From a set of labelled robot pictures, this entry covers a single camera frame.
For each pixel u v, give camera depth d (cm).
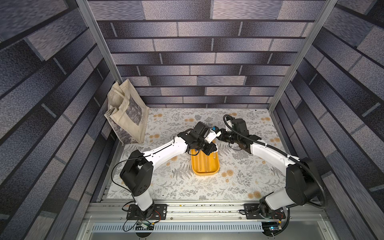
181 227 78
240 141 66
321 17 73
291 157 47
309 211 87
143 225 71
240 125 67
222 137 76
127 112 89
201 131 66
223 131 76
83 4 68
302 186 44
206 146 72
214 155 84
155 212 74
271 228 70
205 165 90
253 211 73
